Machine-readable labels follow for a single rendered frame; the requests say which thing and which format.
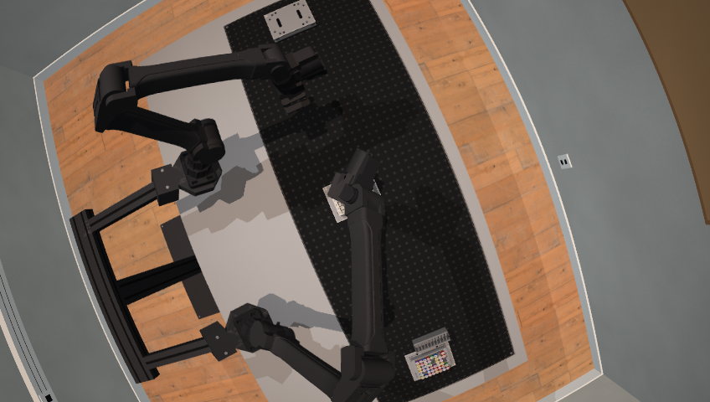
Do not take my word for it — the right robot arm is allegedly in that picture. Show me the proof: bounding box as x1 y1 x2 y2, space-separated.
233 148 395 402

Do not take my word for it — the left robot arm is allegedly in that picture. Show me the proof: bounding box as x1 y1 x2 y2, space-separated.
93 44 327 189

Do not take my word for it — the white grid rack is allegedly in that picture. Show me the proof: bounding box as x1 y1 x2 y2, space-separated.
332 199 344 216

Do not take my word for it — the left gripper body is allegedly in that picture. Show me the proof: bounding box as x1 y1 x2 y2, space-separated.
276 80 306 114

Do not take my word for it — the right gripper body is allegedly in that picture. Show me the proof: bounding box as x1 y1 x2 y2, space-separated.
327 173 341 201

